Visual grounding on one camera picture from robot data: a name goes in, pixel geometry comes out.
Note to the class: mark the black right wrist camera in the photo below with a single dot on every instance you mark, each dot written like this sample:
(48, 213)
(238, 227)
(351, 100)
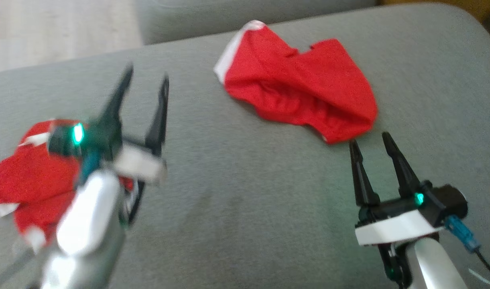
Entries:
(449, 204)

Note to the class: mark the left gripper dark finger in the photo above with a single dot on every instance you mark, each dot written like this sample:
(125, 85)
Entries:
(118, 100)
(159, 120)

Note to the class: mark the red jersey number 23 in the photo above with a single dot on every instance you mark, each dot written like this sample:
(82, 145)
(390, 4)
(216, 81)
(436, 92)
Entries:
(32, 180)

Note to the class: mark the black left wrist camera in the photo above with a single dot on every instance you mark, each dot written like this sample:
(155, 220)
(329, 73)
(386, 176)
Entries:
(64, 138)

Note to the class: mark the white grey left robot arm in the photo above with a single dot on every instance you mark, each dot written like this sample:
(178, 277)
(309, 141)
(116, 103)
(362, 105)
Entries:
(84, 216)

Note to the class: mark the yellow sofa backrest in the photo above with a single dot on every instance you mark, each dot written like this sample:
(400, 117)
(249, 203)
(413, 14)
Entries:
(469, 6)

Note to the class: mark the grey sofa seat cushion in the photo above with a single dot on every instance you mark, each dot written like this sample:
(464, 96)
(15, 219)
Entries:
(196, 20)

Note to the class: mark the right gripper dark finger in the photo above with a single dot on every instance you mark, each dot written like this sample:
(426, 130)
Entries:
(403, 172)
(364, 184)

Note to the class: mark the red shorts white waistband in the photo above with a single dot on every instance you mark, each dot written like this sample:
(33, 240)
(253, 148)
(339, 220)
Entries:
(293, 84)

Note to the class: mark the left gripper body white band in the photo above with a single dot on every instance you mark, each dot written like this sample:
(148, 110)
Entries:
(140, 164)

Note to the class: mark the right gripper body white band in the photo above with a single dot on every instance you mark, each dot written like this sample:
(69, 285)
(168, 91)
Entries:
(393, 228)

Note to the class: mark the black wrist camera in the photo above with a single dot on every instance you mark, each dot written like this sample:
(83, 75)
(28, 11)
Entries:
(449, 204)
(64, 138)

